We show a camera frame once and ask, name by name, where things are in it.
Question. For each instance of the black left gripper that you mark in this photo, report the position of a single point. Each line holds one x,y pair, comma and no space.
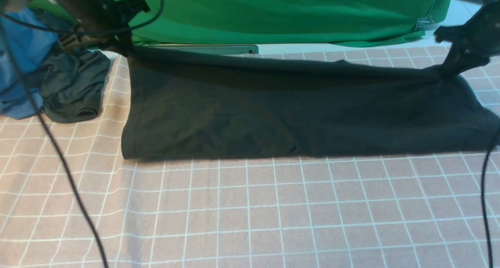
103,23

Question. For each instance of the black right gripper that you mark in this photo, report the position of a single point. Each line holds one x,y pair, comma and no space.
473,43

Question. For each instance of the dark gray long-sleeve shirt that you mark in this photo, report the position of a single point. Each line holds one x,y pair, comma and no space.
186,105

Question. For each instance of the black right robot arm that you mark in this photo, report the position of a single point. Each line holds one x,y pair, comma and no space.
268,73

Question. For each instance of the metal binder clip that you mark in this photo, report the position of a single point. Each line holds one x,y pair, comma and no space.
424,24

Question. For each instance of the dark crumpled garment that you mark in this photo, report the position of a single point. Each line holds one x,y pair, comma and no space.
71,83

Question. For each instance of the blue crumpled garment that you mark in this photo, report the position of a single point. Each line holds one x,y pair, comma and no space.
29,48

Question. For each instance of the green backdrop cloth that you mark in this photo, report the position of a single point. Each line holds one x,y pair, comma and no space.
352,23

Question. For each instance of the pink checkered tablecloth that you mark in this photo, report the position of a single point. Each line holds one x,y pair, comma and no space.
352,212

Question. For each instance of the teal metal rail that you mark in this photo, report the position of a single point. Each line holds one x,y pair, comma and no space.
211,49

